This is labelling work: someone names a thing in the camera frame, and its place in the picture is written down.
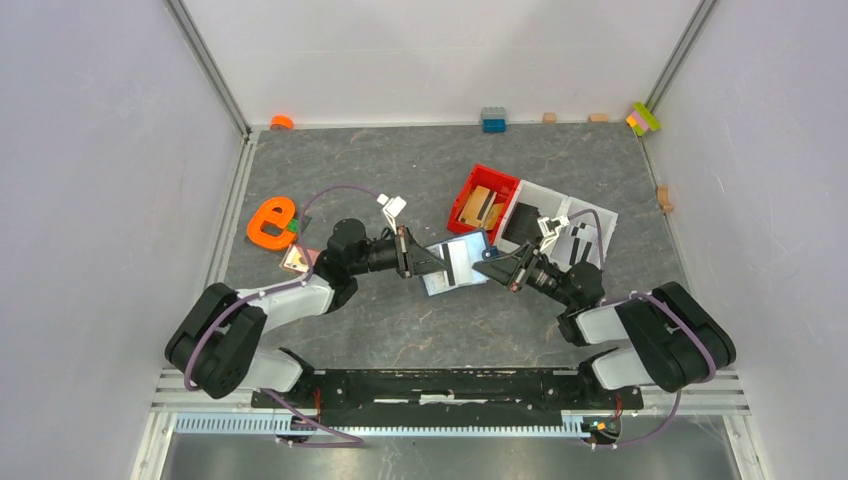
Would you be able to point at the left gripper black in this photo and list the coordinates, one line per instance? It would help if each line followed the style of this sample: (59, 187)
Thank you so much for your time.
(411, 257)

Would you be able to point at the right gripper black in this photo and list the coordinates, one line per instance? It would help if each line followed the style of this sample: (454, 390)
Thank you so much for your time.
(508, 270)

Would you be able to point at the navy blue card holder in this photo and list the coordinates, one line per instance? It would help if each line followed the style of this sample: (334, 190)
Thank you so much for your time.
(479, 246)

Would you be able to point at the silver VIP credit card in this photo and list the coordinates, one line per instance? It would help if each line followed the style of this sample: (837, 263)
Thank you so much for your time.
(456, 256)

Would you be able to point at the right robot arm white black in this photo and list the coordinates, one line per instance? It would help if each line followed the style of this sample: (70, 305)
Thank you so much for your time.
(673, 341)

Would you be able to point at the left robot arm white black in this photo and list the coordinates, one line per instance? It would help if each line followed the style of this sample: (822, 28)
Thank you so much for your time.
(216, 347)

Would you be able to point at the black white cards in bin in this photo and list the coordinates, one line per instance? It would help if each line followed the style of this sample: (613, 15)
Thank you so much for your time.
(583, 244)

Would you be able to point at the white plastic bin left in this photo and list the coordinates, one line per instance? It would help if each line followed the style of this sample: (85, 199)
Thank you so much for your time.
(549, 202)

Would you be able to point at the white plastic bin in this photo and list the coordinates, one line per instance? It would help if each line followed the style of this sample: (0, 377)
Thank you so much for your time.
(579, 211)
(549, 202)

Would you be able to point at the red plastic bin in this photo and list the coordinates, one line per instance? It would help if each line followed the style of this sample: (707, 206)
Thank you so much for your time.
(502, 184)

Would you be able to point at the white plastic bin right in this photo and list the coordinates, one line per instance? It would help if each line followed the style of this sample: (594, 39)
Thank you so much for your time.
(579, 211)

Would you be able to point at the blue grey toy brick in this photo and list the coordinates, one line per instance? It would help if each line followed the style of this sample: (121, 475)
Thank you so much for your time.
(493, 120)

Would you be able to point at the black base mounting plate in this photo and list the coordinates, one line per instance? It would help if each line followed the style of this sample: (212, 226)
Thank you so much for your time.
(465, 397)

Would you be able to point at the orange plastic letter shape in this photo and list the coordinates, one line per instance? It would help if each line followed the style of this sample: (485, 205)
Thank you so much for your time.
(269, 226)

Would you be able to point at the curved tan wooden piece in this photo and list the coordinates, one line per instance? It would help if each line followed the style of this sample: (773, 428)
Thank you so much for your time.
(663, 199)

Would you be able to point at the orange round cap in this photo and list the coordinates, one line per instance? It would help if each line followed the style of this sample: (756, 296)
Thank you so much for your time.
(281, 122)

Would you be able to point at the green pink toy brick stack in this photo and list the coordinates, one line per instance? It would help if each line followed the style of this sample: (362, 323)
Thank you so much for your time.
(641, 120)

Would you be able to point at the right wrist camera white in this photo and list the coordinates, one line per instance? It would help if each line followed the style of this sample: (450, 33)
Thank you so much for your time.
(550, 229)

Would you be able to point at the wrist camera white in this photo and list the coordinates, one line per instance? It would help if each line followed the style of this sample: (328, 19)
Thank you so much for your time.
(550, 229)
(391, 207)

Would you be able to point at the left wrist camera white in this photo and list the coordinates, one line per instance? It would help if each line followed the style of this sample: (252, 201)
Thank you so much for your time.
(391, 207)

